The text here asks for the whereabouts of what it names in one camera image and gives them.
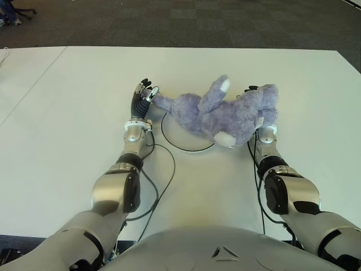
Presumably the white plate black rim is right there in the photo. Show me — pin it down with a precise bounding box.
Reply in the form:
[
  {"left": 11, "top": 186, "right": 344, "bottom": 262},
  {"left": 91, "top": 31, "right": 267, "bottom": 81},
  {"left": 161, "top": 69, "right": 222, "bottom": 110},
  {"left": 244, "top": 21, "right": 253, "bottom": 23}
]
[{"left": 161, "top": 111, "right": 217, "bottom": 155}]

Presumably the purple plush bunny doll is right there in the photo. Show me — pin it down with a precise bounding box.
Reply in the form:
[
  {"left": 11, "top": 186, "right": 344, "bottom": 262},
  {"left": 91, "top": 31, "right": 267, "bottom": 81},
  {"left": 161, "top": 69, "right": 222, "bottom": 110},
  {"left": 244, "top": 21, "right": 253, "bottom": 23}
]
[{"left": 152, "top": 75, "right": 280, "bottom": 149}]

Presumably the silver robot torso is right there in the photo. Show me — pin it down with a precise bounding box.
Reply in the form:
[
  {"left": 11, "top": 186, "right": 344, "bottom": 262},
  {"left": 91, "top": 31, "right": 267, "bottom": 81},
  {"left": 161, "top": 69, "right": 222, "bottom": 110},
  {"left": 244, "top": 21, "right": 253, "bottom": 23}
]
[{"left": 98, "top": 225, "right": 344, "bottom": 271}]

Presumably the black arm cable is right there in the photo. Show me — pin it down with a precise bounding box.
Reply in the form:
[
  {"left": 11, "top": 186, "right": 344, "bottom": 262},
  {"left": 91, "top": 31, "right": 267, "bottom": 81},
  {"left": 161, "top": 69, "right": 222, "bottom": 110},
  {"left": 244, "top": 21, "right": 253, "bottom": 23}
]
[
  {"left": 247, "top": 132, "right": 283, "bottom": 235},
  {"left": 112, "top": 129, "right": 176, "bottom": 255}
]

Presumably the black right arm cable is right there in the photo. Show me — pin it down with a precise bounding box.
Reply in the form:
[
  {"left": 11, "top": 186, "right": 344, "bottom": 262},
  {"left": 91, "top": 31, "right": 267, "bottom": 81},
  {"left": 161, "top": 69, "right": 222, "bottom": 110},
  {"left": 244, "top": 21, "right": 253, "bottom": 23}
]
[{"left": 247, "top": 132, "right": 283, "bottom": 235}]

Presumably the black office chair base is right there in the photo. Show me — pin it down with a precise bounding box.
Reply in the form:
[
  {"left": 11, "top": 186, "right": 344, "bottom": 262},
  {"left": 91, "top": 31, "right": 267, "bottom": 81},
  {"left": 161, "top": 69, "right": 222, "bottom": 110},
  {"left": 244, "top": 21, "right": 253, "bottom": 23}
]
[{"left": 12, "top": 0, "right": 37, "bottom": 20}]

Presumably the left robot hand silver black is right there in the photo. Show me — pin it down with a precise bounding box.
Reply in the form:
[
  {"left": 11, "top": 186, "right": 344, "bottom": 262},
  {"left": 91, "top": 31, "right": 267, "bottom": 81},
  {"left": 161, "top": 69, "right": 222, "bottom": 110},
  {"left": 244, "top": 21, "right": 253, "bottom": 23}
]
[{"left": 130, "top": 78, "right": 161, "bottom": 121}]

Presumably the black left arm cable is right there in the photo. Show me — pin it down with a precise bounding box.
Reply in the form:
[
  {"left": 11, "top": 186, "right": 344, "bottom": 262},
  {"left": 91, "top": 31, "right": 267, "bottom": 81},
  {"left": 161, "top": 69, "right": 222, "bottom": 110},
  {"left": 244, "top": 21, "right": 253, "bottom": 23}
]
[{"left": 112, "top": 129, "right": 176, "bottom": 255}]

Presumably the person's leg with sneaker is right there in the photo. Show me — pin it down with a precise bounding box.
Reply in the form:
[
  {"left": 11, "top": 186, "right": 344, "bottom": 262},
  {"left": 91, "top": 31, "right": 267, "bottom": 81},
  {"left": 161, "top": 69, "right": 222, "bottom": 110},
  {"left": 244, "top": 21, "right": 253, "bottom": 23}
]
[{"left": 0, "top": 0, "right": 23, "bottom": 27}]

